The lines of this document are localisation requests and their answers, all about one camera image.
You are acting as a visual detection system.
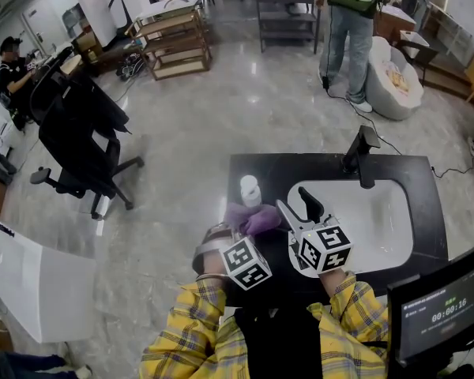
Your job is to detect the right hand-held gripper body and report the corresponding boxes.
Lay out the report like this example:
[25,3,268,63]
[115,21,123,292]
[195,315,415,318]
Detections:
[287,215,353,279]

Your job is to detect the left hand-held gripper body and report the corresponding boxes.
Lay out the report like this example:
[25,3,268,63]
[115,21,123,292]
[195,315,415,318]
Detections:
[192,222,273,291]

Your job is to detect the purple cloth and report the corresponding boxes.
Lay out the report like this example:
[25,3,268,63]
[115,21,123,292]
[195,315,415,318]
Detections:
[224,202,282,237]

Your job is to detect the white plastic bottle cap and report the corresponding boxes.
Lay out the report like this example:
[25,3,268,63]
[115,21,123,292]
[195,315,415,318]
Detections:
[239,174,263,208]

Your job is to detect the person's right forearm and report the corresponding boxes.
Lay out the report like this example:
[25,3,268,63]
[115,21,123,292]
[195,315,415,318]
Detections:
[307,268,390,370]

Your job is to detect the person's left forearm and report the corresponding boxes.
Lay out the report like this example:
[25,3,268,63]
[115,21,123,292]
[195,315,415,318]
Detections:
[139,250,250,379]

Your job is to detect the white sink basin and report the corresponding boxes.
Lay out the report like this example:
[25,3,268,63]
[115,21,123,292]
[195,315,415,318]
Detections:
[287,178,415,274]

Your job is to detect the dark vanity cabinet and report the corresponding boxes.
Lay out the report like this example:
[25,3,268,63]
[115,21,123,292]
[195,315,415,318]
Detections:
[224,152,450,307]

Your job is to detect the black faucet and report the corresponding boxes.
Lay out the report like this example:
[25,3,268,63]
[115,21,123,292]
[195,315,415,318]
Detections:
[341,124,382,190]

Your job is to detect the person's black top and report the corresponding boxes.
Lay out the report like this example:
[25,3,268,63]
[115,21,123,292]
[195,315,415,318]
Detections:
[235,306,321,379]

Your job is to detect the black monitor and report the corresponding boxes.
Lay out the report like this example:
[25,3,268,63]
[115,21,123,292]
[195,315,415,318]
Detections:
[386,241,474,365]

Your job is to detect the grey beanbag chair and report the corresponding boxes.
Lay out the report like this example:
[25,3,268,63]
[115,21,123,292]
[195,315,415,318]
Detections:
[365,36,424,121]

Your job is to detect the black side chair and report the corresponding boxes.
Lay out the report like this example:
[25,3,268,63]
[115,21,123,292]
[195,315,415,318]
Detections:
[397,29,439,88]

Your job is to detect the black office chair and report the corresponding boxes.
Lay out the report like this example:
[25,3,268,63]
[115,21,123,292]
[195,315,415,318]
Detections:
[29,57,145,220]

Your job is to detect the wooden shelf rack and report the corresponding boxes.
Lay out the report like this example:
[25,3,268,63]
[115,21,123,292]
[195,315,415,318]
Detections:
[125,0,213,81]

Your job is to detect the black jacket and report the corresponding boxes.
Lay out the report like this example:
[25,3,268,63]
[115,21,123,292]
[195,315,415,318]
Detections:
[37,73,130,189]

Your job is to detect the silver bracelet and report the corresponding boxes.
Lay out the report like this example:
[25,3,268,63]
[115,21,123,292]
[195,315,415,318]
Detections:
[195,272,230,283]

